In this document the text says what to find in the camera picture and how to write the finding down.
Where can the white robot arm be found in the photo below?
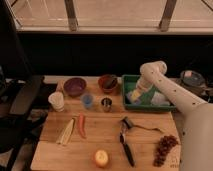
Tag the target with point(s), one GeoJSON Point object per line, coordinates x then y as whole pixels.
{"type": "Point", "coordinates": [197, 141]}

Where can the green plastic tray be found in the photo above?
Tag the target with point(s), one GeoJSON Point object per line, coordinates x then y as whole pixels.
{"type": "Point", "coordinates": [128, 85]}

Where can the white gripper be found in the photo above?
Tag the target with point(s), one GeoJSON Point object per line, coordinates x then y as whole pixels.
{"type": "Point", "coordinates": [146, 97]}

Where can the yellow sponge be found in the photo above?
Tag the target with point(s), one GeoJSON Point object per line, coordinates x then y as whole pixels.
{"type": "Point", "coordinates": [135, 95]}

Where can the black office chair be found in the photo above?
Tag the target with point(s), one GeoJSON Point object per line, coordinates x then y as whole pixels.
{"type": "Point", "coordinates": [19, 81]}

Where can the red-brown bowl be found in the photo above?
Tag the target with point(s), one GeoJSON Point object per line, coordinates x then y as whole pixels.
{"type": "Point", "coordinates": [108, 83]}

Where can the bunch of red grapes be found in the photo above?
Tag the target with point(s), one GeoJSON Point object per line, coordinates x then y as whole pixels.
{"type": "Point", "coordinates": [163, 148]}

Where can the grey bowl with lid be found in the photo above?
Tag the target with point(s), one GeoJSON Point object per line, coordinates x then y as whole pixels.
{"type": "Point", "coordinates": [192, 78]}

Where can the metal fork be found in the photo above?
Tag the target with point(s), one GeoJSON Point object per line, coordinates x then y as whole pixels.
{"type": "Point", "coordinates": [149, 129]}

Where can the blue plastic cup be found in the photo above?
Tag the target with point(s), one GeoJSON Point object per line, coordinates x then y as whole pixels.
{"type": "Point", "coordinates": [87, 100]}

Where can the purple bowl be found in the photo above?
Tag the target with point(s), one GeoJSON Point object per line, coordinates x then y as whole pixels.
{"type": "Point", "coordinates": [75, 87]}

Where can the wooden cutting board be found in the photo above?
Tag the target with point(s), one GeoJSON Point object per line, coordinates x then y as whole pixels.
{"type": "Point", "coordinates": [102, 133]}

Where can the white plastic cup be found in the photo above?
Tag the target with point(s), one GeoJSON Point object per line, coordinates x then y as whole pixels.
{"type": "Point", "coordinates": [56, 99]}

